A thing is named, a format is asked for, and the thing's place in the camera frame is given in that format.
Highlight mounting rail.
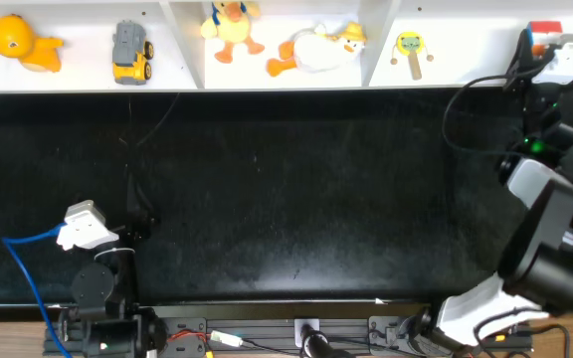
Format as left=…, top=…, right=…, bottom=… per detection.
left=42, top=302, right=571, bottom=358

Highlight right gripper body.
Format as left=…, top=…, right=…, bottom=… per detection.
left=502, top=72, right=573, bottom=99

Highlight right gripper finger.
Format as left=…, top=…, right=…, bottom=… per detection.
left=508, top=28, right=537, bottom=77

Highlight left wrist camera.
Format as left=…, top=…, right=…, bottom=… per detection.
left=56, top=199, right=120, bottom=252

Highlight many-coloured puzzle cube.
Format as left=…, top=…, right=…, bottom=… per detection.
left=525, top=20, right=564, bottom=57

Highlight white plush duck yellow hat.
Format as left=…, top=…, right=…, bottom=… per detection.
left=266, top=21, right=368, bottom=79

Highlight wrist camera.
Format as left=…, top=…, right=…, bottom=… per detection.
left=56, top=199, right=120, bottom=252
left=534, top=33, right=573, bottom=85

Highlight white shelf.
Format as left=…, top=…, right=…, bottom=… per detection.
left=0, top=0, right=573, bottom=94

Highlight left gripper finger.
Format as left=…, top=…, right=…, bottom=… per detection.
left=125, top=171, right=157, bottom=240

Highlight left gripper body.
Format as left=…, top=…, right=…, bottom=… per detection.
left=110, top=226, right=144, bottom=251

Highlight yellow rubber duck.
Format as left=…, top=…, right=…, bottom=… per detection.
left=0, top=13, right=65, bottom=74

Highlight blue cable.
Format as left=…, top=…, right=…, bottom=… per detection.
left=1, top=223, right=74, bottom=358

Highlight grey and yellow toy truck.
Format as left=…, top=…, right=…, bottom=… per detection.
left=111, top=19, right=155, bottom=87

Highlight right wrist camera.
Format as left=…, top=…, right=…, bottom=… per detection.
left=534, top=33, right=573, bottom=85

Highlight yellow cat-face rattle drum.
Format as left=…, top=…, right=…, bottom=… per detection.
left=389, top=31, right=436, bottom=82

